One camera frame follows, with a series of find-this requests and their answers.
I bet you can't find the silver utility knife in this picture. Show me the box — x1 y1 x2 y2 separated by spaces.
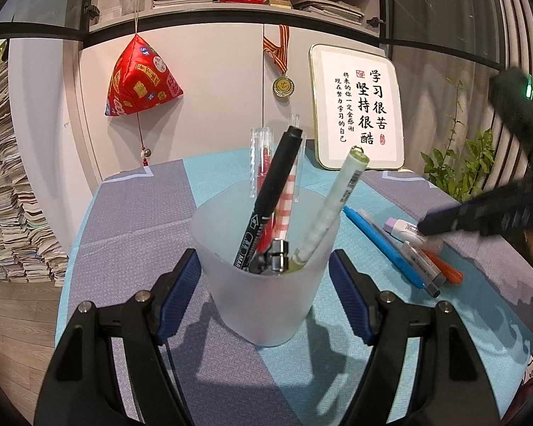
248 239 290 276

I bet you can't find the striped medal ribbon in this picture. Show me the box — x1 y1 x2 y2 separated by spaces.
263 24 290 74

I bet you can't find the green white highlighter pen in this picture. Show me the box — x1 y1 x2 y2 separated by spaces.
288 146 370 272

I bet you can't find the framed calligraphy sign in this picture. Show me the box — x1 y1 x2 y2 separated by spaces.
309 43 404 170

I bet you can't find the grey white marker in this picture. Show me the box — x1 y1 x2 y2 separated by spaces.
400 241 446 287

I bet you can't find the red triangular hanging ornament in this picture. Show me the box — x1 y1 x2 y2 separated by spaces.
104 34 184 118

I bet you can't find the green potted plant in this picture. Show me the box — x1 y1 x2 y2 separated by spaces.
421 77 496 202

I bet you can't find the clear red gel pen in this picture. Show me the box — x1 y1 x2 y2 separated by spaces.
250 127 274 253

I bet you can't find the pink checkered pen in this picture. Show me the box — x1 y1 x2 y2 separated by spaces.
273 132 306 240

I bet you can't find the black marker pen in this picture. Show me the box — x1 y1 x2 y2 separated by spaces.
234 125 302 270

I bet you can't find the translucent white pen cup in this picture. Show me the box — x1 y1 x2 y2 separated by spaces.
190 181 340 346

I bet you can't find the purple white correction tape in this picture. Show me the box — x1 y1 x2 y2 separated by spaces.
383 217 444 253

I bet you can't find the tall stack of books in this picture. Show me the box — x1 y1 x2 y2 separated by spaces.
0 60 69 288

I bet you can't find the blue grey tablecloth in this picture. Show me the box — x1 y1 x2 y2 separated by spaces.
58 150 533 425

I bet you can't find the gold medal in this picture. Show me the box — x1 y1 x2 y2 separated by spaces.
272 75 295 99

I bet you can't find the orange red pen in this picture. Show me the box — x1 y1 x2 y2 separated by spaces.
422 250 464 286

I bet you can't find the clear light blue pen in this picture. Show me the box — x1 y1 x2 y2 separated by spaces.
357 210 440 297

